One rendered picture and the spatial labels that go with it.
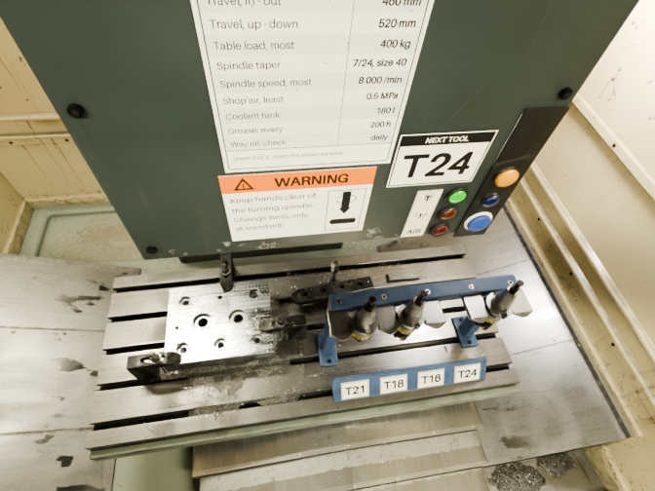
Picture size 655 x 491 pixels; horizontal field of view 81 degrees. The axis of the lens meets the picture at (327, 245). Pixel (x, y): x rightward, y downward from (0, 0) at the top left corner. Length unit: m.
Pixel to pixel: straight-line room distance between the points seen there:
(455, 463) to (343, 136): 1.18
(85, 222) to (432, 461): 1.70
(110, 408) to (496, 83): 1.15
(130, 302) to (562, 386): 1.39
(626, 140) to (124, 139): 1.23
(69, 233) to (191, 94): 1.75
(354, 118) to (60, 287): 1.47
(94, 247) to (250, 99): 1.67
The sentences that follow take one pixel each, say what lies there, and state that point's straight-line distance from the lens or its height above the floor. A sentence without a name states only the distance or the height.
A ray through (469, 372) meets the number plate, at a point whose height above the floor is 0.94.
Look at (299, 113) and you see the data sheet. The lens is 0.34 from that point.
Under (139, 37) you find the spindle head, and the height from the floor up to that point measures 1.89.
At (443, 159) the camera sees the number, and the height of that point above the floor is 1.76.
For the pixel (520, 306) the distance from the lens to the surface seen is 1.05.
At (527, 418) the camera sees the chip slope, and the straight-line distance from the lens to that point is 1.48.
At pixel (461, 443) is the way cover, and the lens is 1.42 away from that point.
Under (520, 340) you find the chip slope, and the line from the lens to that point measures 1.53.
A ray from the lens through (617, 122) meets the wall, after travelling 1.37.
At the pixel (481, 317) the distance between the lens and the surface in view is 0.99.
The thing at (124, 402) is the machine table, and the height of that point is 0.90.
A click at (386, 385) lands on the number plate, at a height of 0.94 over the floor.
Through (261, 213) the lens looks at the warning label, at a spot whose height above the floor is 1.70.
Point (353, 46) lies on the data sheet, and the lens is 0.32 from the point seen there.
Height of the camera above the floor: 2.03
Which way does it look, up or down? 55 degrees down
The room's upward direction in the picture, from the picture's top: 7 degrees clockwise
